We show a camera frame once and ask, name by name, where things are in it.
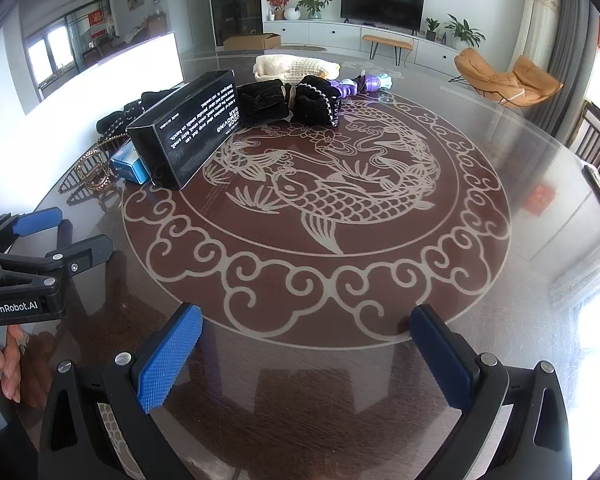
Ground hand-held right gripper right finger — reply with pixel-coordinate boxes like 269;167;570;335
409;304;573;480

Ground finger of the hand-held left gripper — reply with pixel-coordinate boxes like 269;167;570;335
0;234;114;293
0;194;64;256

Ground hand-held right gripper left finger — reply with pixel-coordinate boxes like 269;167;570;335
39;303;204;480

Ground gold rhinestone bangles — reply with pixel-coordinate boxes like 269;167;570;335
59;135;127;207

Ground small blue and white box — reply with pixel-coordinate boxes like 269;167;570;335
111;139;151;185

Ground large white cardboard box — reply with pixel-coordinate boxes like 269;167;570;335
0;31;186;221

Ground black printed box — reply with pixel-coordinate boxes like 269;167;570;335
126;70;238;191

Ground black velvet bow pearl trim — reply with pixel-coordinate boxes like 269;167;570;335
289;75;343;127

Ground cream knitted hat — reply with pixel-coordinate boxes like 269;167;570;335
253;54;342;86

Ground purple and teal toy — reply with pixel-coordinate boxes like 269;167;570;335
357;73;395;94

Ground dark carp-pattern glass desktop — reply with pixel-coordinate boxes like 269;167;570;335
0;45;600;480

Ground person's left hand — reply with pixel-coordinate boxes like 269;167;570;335
0;326;27;426

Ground wooden sideboard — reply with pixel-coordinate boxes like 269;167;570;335
146;12;170;40

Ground brown cardboard box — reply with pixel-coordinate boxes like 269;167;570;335
222;32;282;52

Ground orange lounge chair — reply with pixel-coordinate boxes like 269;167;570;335
450;47;564;110

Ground dark glass display cabinet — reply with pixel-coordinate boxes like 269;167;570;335
207;0;263;48

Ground red flowers in vase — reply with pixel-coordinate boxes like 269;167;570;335
266;0;295;22

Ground wooden bench with metal legs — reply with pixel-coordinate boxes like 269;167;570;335
362;34;415;67

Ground large leafy potted plant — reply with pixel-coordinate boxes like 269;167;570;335
444;14;486;51

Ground white television cabinet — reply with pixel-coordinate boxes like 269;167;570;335
262;20;463;66

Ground grey curtain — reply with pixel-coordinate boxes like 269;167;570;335
522;0;600;146

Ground green potted plant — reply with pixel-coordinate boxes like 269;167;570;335
296;0;332;20

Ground beige curtain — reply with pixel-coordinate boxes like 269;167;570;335
509;0;561;78

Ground black television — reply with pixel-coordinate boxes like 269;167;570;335
341;0;426;35

